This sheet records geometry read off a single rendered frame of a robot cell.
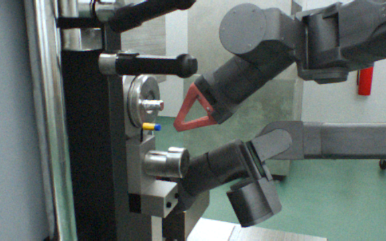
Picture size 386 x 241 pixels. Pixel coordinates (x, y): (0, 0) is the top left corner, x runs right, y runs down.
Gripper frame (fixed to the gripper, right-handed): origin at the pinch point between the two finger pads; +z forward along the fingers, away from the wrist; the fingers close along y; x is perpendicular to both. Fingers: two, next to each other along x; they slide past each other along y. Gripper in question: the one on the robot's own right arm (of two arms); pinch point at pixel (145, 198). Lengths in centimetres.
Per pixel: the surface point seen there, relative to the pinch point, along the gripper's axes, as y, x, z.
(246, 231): 23.1, -21.3, -3.5
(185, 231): 4.4, -9.5, -1.1
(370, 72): 428, -62, -56
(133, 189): -12.0, 4.4, -7.4
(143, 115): -8.2, 12.5, -12.1
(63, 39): -37.1, 17.5, -26.4
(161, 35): 79, 37, 14
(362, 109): 444, -101, -30
